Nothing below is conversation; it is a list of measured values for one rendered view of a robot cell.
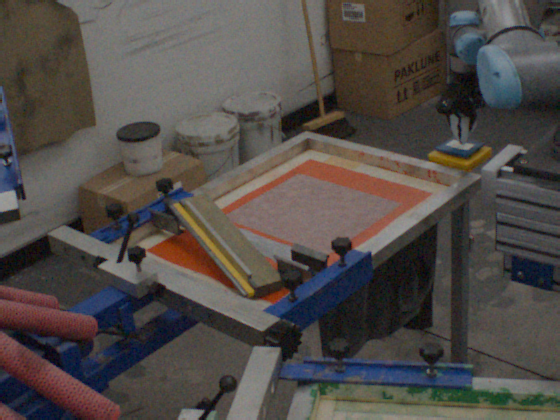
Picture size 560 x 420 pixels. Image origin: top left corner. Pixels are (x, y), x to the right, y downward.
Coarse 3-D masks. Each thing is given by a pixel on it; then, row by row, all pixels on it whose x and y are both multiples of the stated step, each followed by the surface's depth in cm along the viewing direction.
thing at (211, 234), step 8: (184, 208) 210; (192, 208) 207; (192, 216) 207; (200, 216) 205; (200, 224) 204; (208, 224) 202; (208, 232) 201; (216, 240) 199; (224, 248) 196; (224, 256) 197; (232, 256) 194; (232, 264) 194; (240, 264) 192; (240, 272) 192; (248, 272) 190
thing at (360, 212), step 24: (360, 192) 231; (384, 192) 230; (408, 192) 228; (312, 216) 221; (336, 216) 220; (360, 216) 219; (384, 216) 218; (288, 240) 212; (312, 240) 211; (360, 240) 209
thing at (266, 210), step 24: (312, 168) 246; (336, 168) 245; (264, 192) 236; (288, 192) 234; (312, 192) 233; (336, 192) 232; (240, 216) 225; (264, 216) 224; (288, 216) 222; (168, 240) 217; (192, 240) 216; (192, 264) 206; (216, 264) 205
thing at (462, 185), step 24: (288, 144) 254; (312, 144) 257; (336, 144) 251; (240, 168) 242; (264, 168) 246; (384, 168) 242; (408, 168) 236; (432, 168) 232; (192, 192) 232; (216, 192) 234; (456, 192) 218; (408, 216) 210; (432, 216) 211; (120, 240) 213; (384, 240) 201; (408, 240) 205; (216, 288) 189
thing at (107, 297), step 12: (108, 288) 183; (84, 300) 180; (96, 300) 179; (108, 300) 179; (120, 300) 179; (132, 300) 181; (144, 300) 184; (84, 312) 175; (96, 312) 175; (108, 312) 177; (132, 312) 182; (108, 324) 178
